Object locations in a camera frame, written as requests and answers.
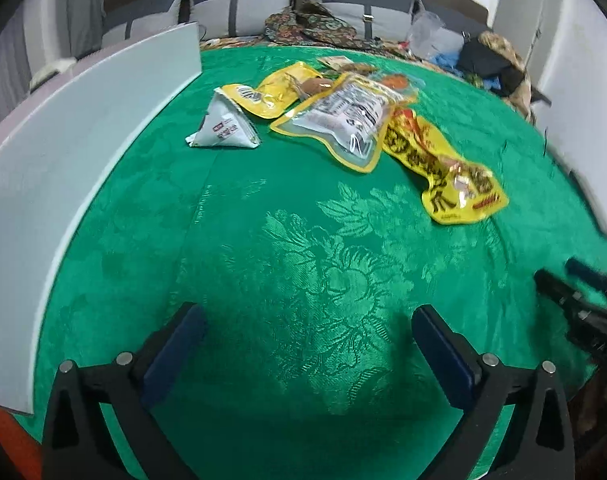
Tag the white flat panel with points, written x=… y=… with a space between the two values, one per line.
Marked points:
x=58 y=160

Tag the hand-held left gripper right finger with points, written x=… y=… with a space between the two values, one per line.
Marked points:
x=441 y=355

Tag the beige patterned scarf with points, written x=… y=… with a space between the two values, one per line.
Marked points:
x=508 y=47

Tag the clear plastic bag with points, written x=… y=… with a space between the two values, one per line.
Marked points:
x=426 y=35

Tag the yellow red-print snack packet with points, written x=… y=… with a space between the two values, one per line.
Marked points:
x=433 y=160

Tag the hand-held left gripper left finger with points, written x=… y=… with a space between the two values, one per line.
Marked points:
x=176 y=347

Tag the small beige snack packet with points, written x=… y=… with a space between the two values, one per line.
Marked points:
x=336 y=62

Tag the dark patterned cloth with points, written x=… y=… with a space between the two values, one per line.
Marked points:
x=313 y=25

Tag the red object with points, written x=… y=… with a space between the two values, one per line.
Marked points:
x=8 y=440

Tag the plain yellow snack packet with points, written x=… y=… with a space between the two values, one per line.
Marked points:
x=273 y=92

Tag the patterned bed sheet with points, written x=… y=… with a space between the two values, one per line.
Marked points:
x=233 y=41

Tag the clear yellow-edged snack packet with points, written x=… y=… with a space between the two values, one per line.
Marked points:
x=343 y=115

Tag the black bag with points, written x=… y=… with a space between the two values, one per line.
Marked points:
x=488 y=62

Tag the green-edged snack packet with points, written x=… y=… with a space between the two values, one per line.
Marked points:
x=359 y=67

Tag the grey curtain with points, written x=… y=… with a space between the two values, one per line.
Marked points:
x=78 y=5

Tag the white triangular snack packet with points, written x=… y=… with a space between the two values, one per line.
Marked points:
x=223 y=127

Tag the cream cloth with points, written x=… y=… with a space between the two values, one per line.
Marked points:
x=53 y=71

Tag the orange snack packet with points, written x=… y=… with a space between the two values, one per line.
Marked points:
x=398 y=81

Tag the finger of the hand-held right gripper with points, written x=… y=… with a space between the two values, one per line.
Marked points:
x=586 y=270
x=556 y=285

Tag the green floral tablecloth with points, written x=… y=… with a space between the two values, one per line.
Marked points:
x=283 y=235

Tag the grey pillow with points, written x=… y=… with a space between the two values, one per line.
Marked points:
x=143 y=15
x=243 y=5
x=363 y=2

